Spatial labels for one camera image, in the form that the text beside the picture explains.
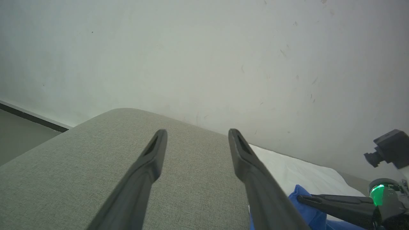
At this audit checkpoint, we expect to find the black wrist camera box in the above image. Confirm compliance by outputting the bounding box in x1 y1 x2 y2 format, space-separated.
363 129 409 170

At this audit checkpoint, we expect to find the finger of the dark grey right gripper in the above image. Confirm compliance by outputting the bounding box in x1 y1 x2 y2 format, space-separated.
308 194 375 206
297 195 382 230

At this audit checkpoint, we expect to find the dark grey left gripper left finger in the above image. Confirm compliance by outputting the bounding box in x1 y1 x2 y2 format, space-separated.
86 129 168 230

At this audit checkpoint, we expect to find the white and blue garment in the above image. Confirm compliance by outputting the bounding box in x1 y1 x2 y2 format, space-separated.
249 144 367 230

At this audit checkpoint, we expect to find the grey fabric sofa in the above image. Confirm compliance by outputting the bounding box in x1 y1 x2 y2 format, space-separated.
0 108 372 230

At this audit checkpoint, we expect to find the wall baseboard strip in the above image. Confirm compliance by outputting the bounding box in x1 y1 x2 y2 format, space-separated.
0 100 71 133

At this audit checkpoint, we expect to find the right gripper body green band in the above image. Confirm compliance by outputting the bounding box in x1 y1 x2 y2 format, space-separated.
368 178 409 230

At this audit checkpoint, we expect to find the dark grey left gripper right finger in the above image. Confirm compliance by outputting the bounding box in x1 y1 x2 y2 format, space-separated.
228 128 311 230

